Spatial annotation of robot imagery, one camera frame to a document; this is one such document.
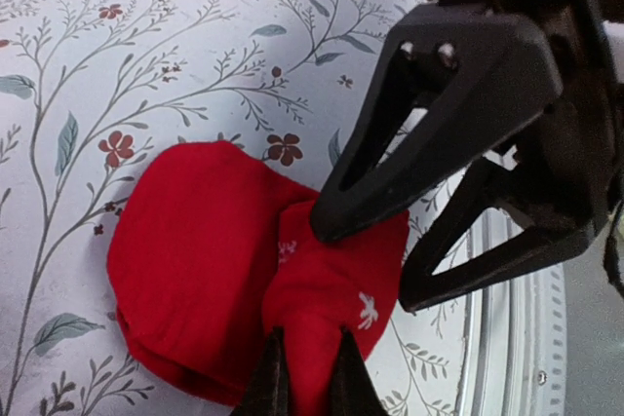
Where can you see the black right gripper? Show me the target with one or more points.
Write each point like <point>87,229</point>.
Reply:
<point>513,82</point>

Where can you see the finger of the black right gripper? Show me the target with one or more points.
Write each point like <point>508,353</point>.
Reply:
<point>557,224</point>

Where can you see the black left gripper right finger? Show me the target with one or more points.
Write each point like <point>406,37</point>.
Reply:
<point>352,391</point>

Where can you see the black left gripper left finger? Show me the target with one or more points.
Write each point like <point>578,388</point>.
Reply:
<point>268,391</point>

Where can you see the red santa sock pair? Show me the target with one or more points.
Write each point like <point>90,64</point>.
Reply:
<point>214,250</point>

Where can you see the floral table cloth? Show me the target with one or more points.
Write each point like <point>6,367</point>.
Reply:
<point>91,92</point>

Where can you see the aluminium front table rail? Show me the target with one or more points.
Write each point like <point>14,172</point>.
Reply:
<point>514,359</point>

